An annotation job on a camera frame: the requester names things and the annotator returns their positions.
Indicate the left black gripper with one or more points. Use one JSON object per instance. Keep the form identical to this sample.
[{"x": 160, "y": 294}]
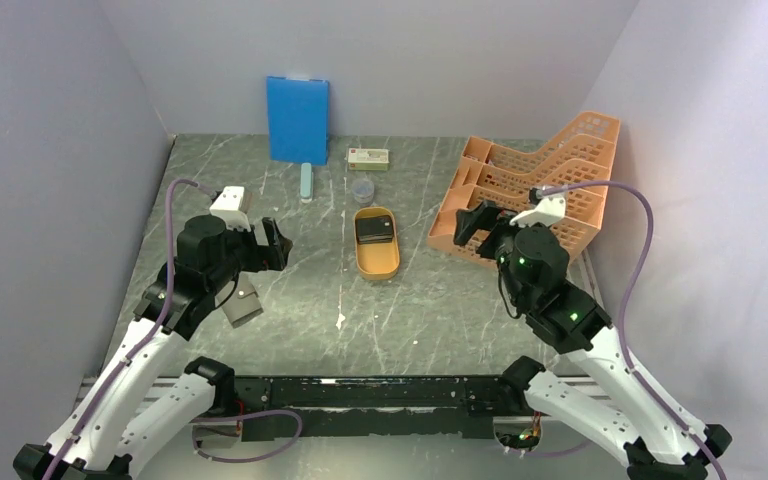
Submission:
[{"x": 263, "y": 257}]

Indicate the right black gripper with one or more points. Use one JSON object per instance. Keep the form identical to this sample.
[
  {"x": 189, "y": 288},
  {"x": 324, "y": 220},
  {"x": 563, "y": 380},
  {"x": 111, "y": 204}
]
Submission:
[{"x": 482, "y": 217}]

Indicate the beige card holder wallet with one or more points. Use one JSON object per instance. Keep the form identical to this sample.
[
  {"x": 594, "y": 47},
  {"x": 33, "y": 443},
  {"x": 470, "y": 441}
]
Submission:
[{"x": 239, "y": 301}]

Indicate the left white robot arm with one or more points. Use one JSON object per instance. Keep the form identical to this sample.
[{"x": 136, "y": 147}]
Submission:
[{"x": 104, "y": 437}]

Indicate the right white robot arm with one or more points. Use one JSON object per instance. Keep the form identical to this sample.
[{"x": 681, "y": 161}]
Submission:
[{"x": 650, "y": 434}]

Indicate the light blue eraser bar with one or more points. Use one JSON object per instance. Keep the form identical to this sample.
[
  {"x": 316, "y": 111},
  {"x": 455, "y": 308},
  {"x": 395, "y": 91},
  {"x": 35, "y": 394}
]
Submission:
[{"x": 306, "y": 183}]

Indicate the small clear round container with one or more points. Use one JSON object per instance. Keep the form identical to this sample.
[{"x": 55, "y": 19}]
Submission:
[{"x": 363, "y": 191}]

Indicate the yellow oval tray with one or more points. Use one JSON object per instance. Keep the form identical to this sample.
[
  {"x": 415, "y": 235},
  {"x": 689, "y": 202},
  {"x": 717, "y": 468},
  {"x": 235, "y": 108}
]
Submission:
[{"x": 377, "y": 261}]

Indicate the small white red box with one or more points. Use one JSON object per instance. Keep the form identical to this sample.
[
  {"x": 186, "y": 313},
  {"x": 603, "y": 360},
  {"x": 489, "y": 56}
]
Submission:
[{"x": 368, "y": 159}]

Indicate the blue board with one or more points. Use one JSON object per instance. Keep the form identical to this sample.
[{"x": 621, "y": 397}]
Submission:
[{"x": 297, "y": 115}]

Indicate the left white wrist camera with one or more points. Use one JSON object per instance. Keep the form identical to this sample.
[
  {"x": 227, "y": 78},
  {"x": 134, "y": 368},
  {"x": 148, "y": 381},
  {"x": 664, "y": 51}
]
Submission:
[{"x": 232, "y": 205}]

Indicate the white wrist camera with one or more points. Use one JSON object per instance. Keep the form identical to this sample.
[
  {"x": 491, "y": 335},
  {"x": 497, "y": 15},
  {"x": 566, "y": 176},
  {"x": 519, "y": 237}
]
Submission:
[
  {"x": 548, "y": 211},
  {"x": 232, "y": 205}
]

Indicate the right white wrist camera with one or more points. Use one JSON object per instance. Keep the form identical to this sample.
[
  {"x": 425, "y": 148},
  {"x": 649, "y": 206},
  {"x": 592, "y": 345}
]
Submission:
[{"x": 548, "y": 211}]

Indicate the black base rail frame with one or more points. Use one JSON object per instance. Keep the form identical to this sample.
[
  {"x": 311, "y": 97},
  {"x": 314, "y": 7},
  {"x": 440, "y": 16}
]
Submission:
[{"x": 470, "y": 406}]

